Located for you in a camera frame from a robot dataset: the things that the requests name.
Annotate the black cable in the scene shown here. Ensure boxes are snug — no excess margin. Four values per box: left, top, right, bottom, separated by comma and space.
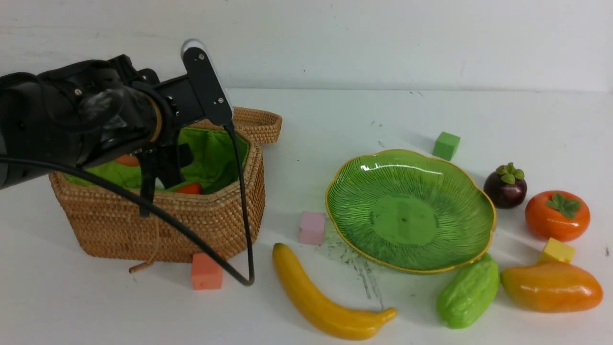
0, 124, 255, 287

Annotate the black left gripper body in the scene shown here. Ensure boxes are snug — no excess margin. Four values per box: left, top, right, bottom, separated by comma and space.
129, 75, 206, 144

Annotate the green foam cube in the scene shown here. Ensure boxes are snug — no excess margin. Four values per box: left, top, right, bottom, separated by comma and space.
431, 131, 461, 161

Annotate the orange plastic persimmon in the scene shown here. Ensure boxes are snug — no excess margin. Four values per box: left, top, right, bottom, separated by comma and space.
524, 190, 591, 242

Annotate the pink foam cube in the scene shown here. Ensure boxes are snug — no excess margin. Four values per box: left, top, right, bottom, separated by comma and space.
298, 210, 326, 245

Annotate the yellow foam cube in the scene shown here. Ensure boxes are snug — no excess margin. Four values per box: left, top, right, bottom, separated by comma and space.
537, 238, 575, 264

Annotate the orange yellow plastic mango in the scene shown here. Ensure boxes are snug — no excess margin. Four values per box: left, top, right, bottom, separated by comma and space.
500, 262, 603, 313

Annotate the brown plastic potato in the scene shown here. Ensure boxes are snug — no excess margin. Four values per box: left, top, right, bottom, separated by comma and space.
114, 155, 140, 167

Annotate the orange plastic carrot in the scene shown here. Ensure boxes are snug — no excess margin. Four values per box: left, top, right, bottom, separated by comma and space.
166, 183, 203, 195

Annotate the purple plastic mangosteen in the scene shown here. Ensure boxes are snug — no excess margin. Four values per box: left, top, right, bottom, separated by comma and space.
482, 162, 527, 209

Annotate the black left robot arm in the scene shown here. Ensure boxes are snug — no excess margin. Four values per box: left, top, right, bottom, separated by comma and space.
1, 48, 221, 216

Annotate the green plastic bitter gourd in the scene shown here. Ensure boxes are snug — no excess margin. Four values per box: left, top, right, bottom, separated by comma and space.
436, 253, 500, 329

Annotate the yellow plastic banana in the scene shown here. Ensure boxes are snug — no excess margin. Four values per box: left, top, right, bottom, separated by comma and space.
272, 242, 397, 341

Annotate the woven wicker basket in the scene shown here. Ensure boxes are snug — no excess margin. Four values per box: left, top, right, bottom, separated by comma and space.
49, 107, 283, 263

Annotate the green glass plate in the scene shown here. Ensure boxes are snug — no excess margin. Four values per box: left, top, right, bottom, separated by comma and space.
325, 149, 498, 275

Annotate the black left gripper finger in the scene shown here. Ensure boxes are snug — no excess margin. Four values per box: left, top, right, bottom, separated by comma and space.
158, 143, 193, 189
138, 149, 156, 203

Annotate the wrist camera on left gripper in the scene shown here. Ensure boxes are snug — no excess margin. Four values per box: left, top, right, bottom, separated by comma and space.
181, 38, 234, 129

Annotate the orange foam cube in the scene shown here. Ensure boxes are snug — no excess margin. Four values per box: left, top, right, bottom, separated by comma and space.
190, 253, 223, 290

